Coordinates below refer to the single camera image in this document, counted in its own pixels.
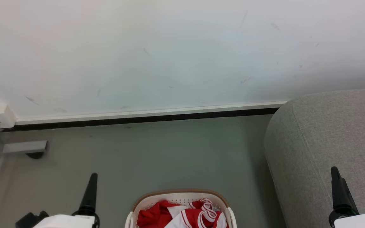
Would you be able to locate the white laundry basket brown rim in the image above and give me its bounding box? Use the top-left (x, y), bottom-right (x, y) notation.
top-left (125, 189), bottom-right (237, 228)

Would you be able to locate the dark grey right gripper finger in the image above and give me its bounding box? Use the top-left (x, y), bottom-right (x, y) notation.
top-left (341, 178), bottom-right (359, 214)
top-left (330, 167), bottom-right (348, 210)

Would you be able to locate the red white striped shirt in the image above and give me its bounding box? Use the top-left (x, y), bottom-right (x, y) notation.
top-left (137, 200), bottom-right (183, 228)

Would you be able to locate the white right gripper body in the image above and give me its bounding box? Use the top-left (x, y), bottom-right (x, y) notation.
top-left (328, 207), bottom-right (365, 228)

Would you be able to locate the grey fabric sofa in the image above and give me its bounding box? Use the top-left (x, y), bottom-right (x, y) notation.
top-left (264, 88), bottom-right (365, 228)

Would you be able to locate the white and black baseboard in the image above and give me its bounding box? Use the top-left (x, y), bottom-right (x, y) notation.
top-left (0, 101), bottom-right (288, 133)

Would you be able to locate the red jersey striped trim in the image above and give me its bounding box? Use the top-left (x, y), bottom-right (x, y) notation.
top-left (165, 198), bottom-right (228, 228)

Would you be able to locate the grey metal floor bracket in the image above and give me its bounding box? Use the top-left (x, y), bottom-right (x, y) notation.
top-left (2, 140), bottom-right (48, 159)

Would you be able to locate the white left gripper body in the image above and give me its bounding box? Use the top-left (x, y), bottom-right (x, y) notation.
top-left (33, 206), bottom-right (100, 228)

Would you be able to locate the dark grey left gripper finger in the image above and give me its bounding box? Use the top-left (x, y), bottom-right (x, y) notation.
top-left (79, 173), bottom-right (99, 213)

